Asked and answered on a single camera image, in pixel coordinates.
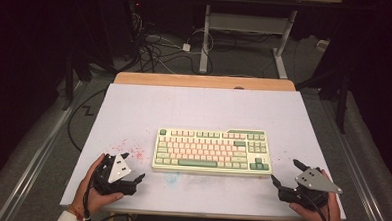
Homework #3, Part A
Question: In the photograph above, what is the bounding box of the metal floor rail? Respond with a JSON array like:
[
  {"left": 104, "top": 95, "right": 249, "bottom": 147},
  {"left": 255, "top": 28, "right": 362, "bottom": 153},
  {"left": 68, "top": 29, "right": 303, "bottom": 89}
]
[
  {"left": 0, "top": 78, "right": 88, "bottom": 221},
  {"left": 315, "top": 99, "right": 392, "bottom": 221}
]

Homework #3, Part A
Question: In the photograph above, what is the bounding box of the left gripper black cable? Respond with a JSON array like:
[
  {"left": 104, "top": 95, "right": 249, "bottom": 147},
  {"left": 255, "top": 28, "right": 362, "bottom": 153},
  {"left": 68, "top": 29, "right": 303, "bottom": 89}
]
[{"left": 81, "top": 159, "right": 140, "bottom": 221}]

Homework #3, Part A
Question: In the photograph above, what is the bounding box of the tangle of floor cables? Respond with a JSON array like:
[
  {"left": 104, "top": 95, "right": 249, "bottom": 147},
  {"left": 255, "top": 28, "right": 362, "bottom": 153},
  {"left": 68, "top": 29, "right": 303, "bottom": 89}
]
[{"left": 125, "top": 11, "right": 217, "bottom": 77}]

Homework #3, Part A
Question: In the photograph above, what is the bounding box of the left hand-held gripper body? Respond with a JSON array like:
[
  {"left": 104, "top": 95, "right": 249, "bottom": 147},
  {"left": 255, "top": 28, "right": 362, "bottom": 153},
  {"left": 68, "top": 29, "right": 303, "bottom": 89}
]
[{"left": 92, "top": 152, "right": 140, "bottom": 198}]

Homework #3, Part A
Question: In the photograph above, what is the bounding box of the person's right hand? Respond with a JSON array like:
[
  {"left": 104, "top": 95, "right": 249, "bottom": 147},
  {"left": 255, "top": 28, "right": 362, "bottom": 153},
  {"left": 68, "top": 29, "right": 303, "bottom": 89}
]
[{"left": 287, "top": 166, "right": 350, "bottom": 221}]

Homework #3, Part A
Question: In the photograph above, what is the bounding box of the black metal stand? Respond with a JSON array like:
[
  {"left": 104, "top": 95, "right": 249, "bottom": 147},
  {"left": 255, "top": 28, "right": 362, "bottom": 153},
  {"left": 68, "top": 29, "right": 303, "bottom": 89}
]
[
  {"left": 62, "top": 51, "right": 94, "bottom": 113},
  {"left": 292, "top": 68, "right": 352, "bottom": 135}
]

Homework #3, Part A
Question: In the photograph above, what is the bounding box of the small white box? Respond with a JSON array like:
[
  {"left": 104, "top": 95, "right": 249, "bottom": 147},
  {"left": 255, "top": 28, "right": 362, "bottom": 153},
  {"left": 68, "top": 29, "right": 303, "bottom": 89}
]
[{"left": 316, "top": 39, "right": 330, "bottom": 52}]

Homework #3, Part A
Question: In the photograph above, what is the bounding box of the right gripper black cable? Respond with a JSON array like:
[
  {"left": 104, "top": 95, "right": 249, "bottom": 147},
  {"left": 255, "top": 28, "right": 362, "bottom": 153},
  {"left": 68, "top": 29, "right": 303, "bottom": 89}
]
[{"left": 298, "top": 191, "right": 333, "bottom": 221}]

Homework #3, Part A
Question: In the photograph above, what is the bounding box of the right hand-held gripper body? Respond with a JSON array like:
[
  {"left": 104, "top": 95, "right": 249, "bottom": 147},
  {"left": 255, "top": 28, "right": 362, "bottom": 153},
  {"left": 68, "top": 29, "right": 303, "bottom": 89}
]
[{"left": 277, "top": 165, "right": 345, "bottom": 212}]

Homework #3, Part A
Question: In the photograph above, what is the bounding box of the white metal desk frame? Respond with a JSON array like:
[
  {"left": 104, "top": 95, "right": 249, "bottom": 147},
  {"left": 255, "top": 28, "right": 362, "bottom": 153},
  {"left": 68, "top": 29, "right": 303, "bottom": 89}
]
[{"left": 199, "top": 4, "right": 298, "bottom": 80}]

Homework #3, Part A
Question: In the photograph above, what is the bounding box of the black floor cable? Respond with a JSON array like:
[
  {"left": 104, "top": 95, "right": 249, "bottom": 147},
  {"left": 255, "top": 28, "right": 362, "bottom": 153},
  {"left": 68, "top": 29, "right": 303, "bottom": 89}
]
[{"left": 65, "top": 86, "right": 109, "bottom": 155}]

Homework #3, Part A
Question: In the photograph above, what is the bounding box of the person's left hand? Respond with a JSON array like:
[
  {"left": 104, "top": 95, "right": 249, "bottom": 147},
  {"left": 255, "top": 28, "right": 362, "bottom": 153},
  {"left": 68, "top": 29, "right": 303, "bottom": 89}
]
[{"left": 68, "top": 151, "right": 127, "bottom": 218}]

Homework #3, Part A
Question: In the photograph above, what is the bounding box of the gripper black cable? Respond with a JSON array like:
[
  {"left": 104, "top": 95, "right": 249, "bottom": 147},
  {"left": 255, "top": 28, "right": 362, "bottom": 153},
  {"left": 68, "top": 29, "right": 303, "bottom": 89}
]
[
  {"left": 298, "top": 191, "right": 333, "bottom": 221},
  {"left": 81, "top": 159, "right": 140, "bottom": 221}
]

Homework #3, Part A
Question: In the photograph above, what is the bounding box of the green and cream keyboard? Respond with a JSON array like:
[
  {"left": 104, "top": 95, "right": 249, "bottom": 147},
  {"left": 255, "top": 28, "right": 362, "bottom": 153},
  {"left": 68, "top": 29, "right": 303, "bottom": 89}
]
[{"left": 151, "top": 125, "right": 275, "bottom": 178}]

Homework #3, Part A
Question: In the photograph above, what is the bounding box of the red bracelet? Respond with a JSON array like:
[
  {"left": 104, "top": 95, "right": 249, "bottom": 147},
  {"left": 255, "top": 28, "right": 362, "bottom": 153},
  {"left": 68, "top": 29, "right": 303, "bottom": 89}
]
[{"left": 66, "top": 203, "right": 88, "bottom": 221}]

